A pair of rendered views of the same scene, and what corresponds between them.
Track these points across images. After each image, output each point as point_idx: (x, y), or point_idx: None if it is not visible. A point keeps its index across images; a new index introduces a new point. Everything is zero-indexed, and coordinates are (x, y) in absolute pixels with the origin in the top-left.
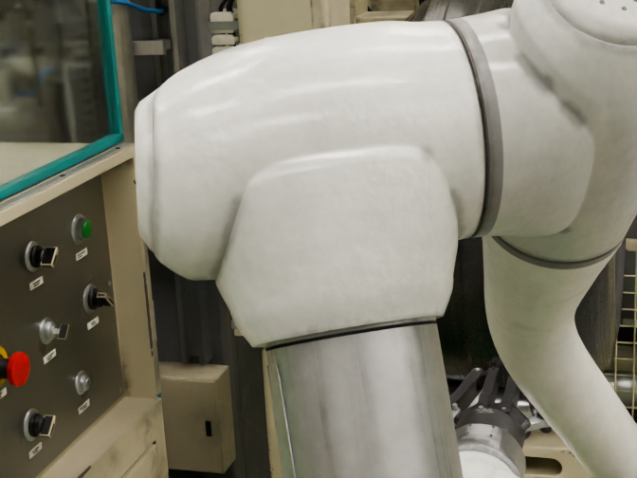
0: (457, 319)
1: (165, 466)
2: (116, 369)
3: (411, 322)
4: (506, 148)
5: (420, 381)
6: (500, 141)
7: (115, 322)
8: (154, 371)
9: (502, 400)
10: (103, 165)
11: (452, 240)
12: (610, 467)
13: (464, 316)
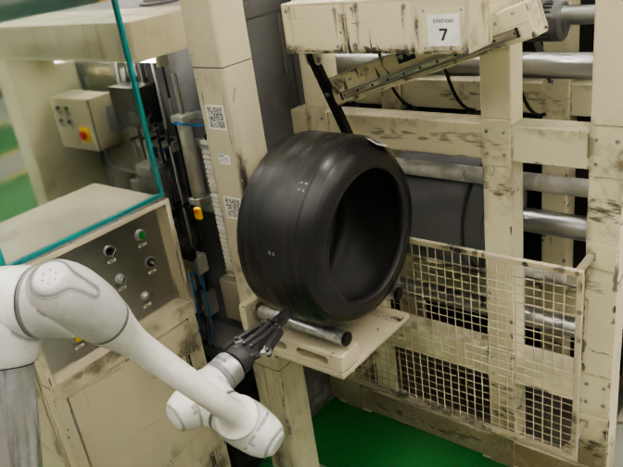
0: (266, 295)
1: (196, 327)
2: (170, 287)
3: (2, 370)
4: (23, 321)
5: (3, 387)
6: (21, 319)
7: (168, 269)
8: (185, 290)
9: (255, 340)
10: (142, 212)
11: (17, 345)
12: (187, 397)
13: (269, 295)
